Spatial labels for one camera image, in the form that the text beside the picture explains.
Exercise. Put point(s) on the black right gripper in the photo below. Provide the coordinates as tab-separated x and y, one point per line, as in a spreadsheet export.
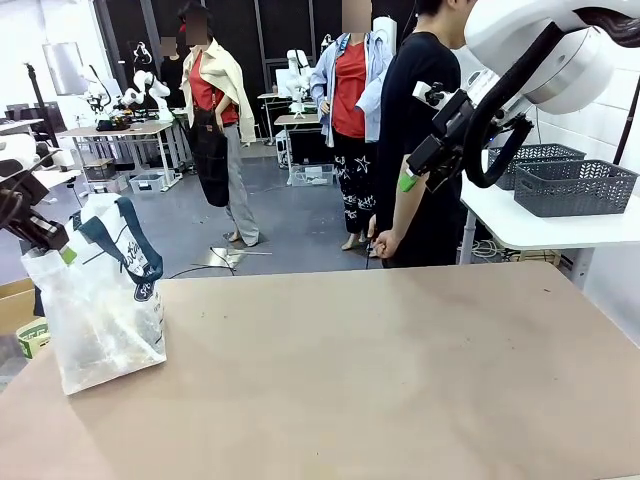
442	150

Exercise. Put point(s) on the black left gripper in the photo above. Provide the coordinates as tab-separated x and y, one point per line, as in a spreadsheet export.
40	230

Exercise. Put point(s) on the translucent white shopping bag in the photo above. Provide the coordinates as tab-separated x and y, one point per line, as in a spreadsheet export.
100	325

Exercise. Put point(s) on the grey basket with brown goods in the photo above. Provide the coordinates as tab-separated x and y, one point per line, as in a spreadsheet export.
575	192

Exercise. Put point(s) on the person's right forearm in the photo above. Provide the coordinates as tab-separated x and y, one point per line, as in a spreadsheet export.
407	210

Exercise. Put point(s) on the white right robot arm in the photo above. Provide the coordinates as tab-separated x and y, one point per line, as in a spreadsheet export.
565	75

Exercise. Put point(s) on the person's right hand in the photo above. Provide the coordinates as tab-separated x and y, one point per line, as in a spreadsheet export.
387	245

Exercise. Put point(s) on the brown cardboard box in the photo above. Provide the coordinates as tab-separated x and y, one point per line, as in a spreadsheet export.
15	305

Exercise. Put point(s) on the person in black shirt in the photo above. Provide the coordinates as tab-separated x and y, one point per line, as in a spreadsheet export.
425	100

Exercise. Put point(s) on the green and white carton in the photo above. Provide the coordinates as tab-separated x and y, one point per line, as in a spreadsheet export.
35	340

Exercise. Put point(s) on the clear plastic floor bin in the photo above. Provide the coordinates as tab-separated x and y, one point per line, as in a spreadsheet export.
312	175

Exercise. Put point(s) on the person in red shirt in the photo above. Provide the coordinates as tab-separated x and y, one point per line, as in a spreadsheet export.
350	100

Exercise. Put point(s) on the white plastic floor crate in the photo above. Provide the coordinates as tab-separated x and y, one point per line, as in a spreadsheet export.
147	182

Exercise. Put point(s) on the small brown background table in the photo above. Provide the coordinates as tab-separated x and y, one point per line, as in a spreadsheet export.
297	120

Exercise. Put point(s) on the empty grey plastic basket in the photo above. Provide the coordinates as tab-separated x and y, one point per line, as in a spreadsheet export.
540	152

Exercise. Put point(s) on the brown background work table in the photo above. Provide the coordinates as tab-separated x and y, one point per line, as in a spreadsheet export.
120	131

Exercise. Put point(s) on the white side table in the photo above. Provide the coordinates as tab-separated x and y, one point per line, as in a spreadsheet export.
550	230

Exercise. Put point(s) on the small white background robot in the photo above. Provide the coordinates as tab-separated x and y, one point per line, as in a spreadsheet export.
299	75

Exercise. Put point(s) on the white background robot with black joints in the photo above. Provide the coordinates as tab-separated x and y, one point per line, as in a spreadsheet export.
147	92

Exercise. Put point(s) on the silver reflector panel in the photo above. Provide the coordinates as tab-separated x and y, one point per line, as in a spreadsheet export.
62	67

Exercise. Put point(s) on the mannequin with cream jacket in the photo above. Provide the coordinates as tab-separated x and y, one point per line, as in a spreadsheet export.
220	100

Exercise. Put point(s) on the background person in black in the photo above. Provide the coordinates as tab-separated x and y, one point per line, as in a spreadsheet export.
172	70

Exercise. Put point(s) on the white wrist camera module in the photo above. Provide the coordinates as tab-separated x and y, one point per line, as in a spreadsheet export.
427	92

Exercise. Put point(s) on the silver mannequin base plate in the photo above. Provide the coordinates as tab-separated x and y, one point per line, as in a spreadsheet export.
235	257

